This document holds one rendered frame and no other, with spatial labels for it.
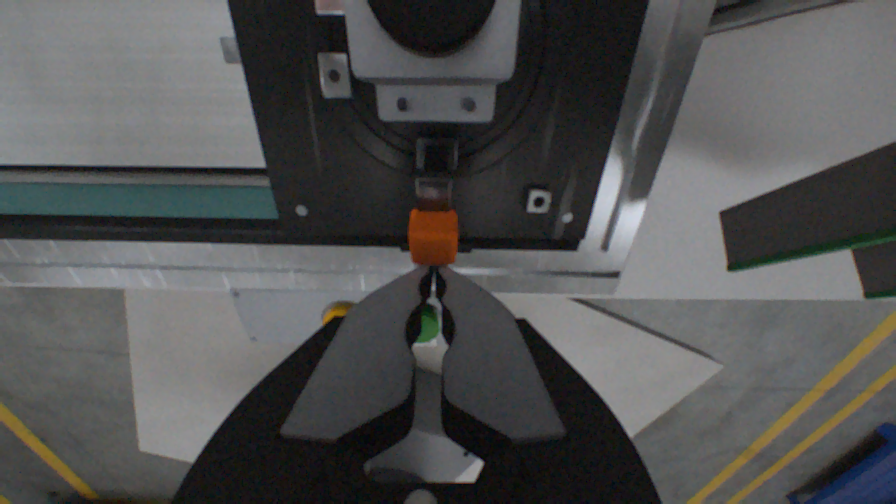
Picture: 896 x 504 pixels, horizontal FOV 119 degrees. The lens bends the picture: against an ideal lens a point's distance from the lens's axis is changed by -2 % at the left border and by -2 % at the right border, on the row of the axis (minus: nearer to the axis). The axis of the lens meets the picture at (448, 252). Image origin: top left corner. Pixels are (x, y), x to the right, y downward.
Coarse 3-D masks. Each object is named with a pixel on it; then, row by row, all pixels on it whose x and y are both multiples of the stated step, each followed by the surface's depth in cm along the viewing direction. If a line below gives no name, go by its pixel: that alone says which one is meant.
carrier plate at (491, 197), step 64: (256, 0) 15; (576, 0) 16; (640, 0) 16; (256, 64) 17; (576, 64) 17; (256, 128) 18; (320, 128) 18; (576, 128) 19; (320, 192) 20; (384, 192) 20; (512, 192) 21; (576, 192) 21
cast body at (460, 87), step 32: (352, 0) 7; (384, 0) 6; (416, 0) 6; (448, 0) 6; (480, 0) 6; (512, 0) 7; (352, 32) 7; (384, 32) 7; (416, 32) 6; (448, 32) 6; (480, 32) 7; (512, 32) 7; (352, 64) 7; (384, 64) 7; (416, 64) 7; (448, 64) 7; (480, 64) 7; (512, 64) 7; (384, 96) 10; (416, 96) 10; (448, 96) 10; (480, 96) 10
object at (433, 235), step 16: (432, 160) 15; (448, 160) 15; (416, 176) 11; (432, 176) 11; (448, 176) 11; (416, 192) 11; (432, 192) 11; (448, 192) 11; (432, 208) 11; (448, 208) 12; (416, 224) 11; (432, 224) 11; (448, 224) 11; (416, 240) 11; (432, 240) 11; (448, 240) 11; (416, 256) 12; (432, 256) 12; (448, 256) 12
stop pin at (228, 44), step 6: (222, 42) 16; (228, 42) 16; (234, 42) 16; (222, 48) 17; (228, 48) 17; (234, 48) 17; (228, 54) 17; (234, 54) 17; (228, 60) 17; (234, 60) 17
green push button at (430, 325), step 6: (426, 312) 26; (432, 312) 26; (426, 318) 26; (432, 318) 26; (438, 318) 27; (426, 324) 26; (432, 324) 26; (438, 324) 27; (426, 330) 27; (432, 330) 27; (438, 330) 27; (420, 336) 27; (426, 336) 27; (432, 336) 27; (420, 342) 27
